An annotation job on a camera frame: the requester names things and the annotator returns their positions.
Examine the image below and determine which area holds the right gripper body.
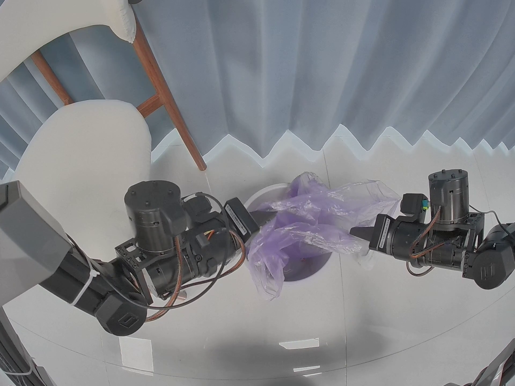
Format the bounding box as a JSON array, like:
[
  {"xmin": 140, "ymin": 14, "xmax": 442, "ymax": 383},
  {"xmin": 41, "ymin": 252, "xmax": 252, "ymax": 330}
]
[{"xmin": 371, "ymin": 213, "xmax": 434, "ymax": 263}]

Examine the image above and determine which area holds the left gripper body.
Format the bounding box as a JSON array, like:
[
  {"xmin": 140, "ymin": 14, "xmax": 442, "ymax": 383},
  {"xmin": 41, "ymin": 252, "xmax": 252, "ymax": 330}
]
[{"xmin": 183, "ymin": 197, "xmax": 261, "ymax": 281}]

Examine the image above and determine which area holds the purple plastic bag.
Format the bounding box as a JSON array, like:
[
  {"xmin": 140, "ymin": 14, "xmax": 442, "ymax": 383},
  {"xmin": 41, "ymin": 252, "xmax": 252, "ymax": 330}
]
[{"xmin": 246, "ymin": 171, "xmax": 403, "ymax": 302}]

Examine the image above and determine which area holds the white trash bin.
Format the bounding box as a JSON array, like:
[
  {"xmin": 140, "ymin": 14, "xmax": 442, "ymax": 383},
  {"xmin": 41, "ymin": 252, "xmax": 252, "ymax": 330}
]
[{"xmin": 245, "ymin": 183, "xmax": 334, "ymax": 284}]

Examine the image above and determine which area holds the cream padded wooden chair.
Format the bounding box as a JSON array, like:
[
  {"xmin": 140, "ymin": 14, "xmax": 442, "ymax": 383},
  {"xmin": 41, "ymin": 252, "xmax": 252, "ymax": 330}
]
[{"xmin": 0, "ymin": 0, "xmax": 208, "ymax": 200}]

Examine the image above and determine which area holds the blue-grey curtain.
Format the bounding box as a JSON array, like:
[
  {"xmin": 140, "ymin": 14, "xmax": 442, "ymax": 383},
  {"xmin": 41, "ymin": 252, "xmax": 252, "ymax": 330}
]
[{"xmin": 0, "ymin": 0, "xmax": 515, "ymax": 180}]

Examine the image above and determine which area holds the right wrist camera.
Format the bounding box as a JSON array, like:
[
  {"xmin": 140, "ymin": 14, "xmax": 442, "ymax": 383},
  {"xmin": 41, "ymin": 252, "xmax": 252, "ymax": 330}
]
[{"xmin": 400, "ymin": 193, "xmax": 428, "ymax": 222}]

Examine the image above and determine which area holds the black cable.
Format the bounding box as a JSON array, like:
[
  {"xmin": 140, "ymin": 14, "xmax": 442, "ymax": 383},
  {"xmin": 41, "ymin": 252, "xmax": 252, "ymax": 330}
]
[
  {"xmin": 145, "ymin": 191, "xmax": 242, "ymax": 310},
  {"xmin": 481, "ymin": 211, "xmax": 509, "ymax": 232}
]

